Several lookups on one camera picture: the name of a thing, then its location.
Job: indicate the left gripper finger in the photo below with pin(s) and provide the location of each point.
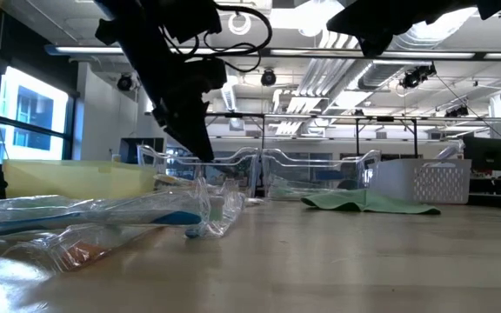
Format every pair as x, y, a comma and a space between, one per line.
194, 135

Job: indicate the orange yellow toothbrush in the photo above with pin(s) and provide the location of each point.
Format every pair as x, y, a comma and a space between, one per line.
172, 179

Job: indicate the blue toothbrush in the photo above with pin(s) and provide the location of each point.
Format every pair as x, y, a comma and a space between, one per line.
81, 219
220, 213

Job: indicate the purple toothbrush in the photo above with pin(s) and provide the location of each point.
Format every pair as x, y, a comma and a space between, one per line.
450, 150

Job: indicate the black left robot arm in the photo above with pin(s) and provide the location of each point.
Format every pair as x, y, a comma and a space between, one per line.
146, 43

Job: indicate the long ceiling light strip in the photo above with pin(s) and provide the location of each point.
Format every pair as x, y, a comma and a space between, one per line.
429, 55
320, 116

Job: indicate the black computer monitor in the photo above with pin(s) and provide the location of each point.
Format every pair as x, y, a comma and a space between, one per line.
487, 154
139, 150

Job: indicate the yellow plastic bin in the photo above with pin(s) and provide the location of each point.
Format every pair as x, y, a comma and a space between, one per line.
81, 178

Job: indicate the large glass window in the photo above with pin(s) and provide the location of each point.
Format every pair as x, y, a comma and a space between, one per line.
33, 117

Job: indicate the white perforated basket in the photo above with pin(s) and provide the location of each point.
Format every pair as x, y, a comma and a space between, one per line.
424, 180

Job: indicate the green cloth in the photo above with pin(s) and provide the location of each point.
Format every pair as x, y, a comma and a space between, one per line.
372, 202

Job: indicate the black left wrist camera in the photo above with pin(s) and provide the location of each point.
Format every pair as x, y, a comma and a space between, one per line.
207, 76

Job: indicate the white ceiling duct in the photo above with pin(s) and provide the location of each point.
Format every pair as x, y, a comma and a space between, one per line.
229, 97

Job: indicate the black ceiling camera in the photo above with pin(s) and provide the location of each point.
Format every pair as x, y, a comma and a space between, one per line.
457, 111
413, 78
269, 78
124, 82

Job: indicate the silver air duct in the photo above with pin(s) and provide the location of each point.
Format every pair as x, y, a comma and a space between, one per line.
376, 76

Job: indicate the black metal frame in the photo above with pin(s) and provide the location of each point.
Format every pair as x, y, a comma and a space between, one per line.
357, 139
262, 139

